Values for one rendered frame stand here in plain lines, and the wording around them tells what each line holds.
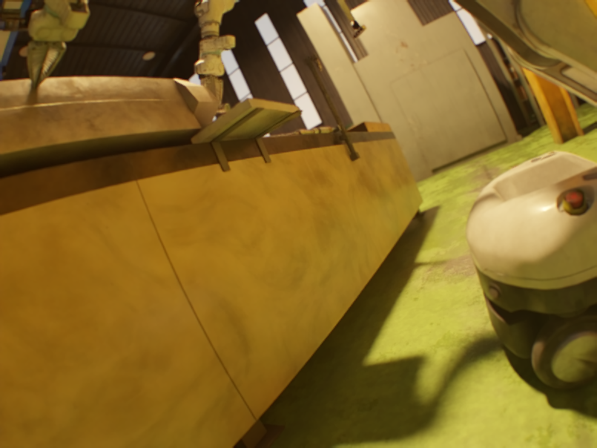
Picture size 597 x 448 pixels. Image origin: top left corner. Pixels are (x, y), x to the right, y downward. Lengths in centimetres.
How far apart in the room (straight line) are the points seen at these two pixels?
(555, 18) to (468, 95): 555
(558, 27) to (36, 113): 100
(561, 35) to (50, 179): 96
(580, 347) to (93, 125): 101
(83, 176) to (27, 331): 31
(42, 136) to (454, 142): 598
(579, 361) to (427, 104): 583
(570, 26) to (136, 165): 92
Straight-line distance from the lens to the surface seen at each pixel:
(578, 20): 72
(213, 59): 112
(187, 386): 70
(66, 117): 76
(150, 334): 66
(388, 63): 650
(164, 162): 80
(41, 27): 69
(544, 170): 90
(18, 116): 74
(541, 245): 52
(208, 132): 89
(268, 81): 1179
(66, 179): 68
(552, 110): 402
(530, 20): 69
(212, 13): 116
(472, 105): 619
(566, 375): 65
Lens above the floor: 51
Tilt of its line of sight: 3 degrees down
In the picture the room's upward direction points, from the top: 24 degrees counter-clockwise
